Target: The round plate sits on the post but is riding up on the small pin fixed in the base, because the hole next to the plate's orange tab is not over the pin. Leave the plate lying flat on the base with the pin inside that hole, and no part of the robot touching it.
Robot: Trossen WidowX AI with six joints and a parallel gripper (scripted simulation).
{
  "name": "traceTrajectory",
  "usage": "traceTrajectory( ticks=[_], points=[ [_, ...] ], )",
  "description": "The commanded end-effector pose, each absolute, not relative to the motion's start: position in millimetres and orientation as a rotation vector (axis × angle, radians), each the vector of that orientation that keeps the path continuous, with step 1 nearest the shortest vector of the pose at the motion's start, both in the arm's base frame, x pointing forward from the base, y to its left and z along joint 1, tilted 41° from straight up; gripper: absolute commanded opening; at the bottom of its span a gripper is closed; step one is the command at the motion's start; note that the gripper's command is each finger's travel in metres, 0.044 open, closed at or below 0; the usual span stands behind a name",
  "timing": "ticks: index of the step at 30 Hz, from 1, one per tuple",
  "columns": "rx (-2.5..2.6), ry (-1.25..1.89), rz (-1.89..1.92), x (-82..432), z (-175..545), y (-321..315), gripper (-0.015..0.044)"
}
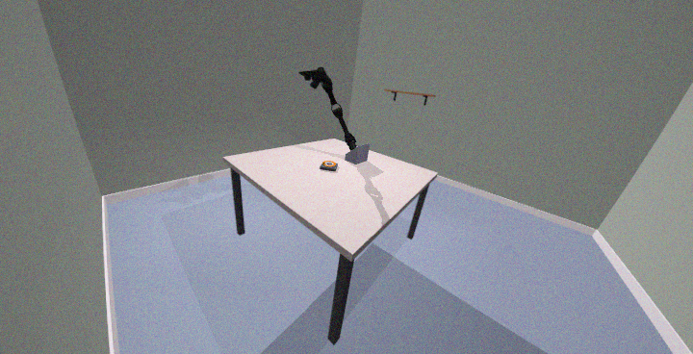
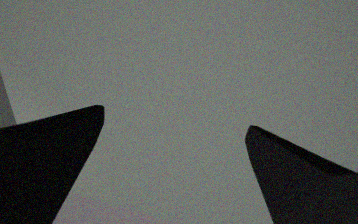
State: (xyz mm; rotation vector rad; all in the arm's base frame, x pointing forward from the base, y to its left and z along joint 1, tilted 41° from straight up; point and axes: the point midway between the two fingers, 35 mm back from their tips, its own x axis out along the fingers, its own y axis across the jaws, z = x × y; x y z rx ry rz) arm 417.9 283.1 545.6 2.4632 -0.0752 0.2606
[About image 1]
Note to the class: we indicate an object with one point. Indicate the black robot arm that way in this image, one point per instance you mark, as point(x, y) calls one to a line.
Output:
point(327, 86)

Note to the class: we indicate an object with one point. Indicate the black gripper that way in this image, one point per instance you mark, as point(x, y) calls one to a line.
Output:
point(315, 74)

